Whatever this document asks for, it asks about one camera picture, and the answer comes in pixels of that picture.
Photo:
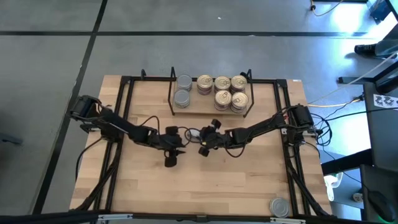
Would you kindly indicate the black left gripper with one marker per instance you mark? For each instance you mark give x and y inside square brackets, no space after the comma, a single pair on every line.
[168,141]

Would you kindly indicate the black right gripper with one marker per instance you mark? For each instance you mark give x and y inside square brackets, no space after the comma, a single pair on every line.
[216,138]

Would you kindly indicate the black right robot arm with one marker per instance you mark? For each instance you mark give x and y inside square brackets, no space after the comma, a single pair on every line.
[264,126]

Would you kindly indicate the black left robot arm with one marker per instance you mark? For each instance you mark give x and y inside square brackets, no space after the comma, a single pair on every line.
[124,126]

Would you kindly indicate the wooden shelf with black legs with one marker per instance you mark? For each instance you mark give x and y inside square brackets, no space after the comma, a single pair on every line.
[202,105]

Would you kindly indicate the white plastic bag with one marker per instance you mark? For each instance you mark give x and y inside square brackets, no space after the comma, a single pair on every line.
[332,183]

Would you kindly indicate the black desk foot bar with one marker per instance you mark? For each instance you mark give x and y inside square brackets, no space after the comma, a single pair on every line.
[345,161]
[357,80]

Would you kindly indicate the black crossbar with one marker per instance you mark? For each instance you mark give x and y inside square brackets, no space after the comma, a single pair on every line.
[46,217]

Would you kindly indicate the small round plug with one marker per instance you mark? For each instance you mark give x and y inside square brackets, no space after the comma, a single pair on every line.
[357,197]

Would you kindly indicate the dark desk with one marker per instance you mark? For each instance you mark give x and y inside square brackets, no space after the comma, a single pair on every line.
[384,137]

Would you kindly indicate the person's foot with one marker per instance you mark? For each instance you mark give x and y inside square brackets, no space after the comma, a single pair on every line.
[365,48]

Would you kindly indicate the paper with black markers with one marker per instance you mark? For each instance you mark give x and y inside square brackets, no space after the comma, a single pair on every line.
[385,101]

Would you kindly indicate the black computer mouse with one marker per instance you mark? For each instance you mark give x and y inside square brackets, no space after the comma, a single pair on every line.
[381,205]

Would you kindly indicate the person's leg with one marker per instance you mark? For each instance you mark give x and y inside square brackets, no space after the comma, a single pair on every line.
[388,45]

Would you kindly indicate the blue box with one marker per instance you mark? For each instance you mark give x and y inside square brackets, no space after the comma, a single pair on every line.
[377,7]

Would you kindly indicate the silver mounting bracket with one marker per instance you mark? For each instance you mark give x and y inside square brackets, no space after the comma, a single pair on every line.
[283,131]

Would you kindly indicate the silver crossbar bracket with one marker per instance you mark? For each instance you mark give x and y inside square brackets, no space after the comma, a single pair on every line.
[115,216]
[287,221]

